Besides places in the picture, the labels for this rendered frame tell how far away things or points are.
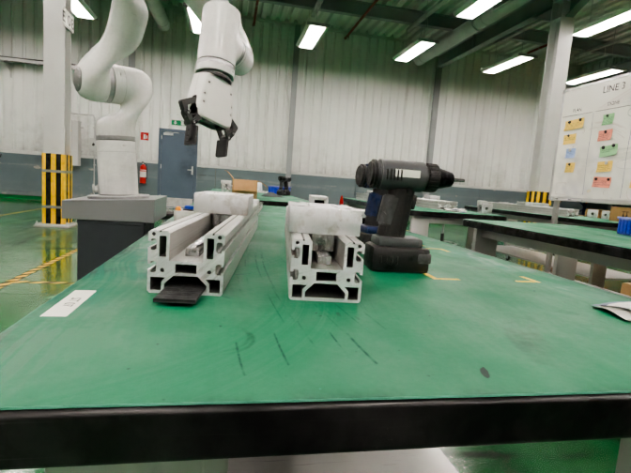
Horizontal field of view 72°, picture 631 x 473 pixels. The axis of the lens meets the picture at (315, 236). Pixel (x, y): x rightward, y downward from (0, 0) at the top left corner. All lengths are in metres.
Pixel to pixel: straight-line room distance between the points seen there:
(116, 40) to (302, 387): 1.28
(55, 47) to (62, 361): 7.54
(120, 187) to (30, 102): 11.94
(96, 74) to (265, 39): 11.53
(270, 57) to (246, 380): 12.58
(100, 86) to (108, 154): 0.20
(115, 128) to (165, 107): 11.10
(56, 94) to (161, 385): 7.47
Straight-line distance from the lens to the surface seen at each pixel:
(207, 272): 0.61
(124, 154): 1.54
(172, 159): 12.46
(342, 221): 0.66
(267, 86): 12.70
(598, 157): 4.28
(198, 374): 0.38
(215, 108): 1.00
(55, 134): 7.72
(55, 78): 7.81
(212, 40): 1.04
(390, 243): 0.86
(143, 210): 1.47
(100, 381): 0.39
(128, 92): 1.57
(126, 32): 1.49
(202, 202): 0.92
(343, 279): 0.61
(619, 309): 0.79
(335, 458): 1.30
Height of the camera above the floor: 0.94
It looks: 7 degrees down
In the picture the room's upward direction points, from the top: 4 degrees clockwise
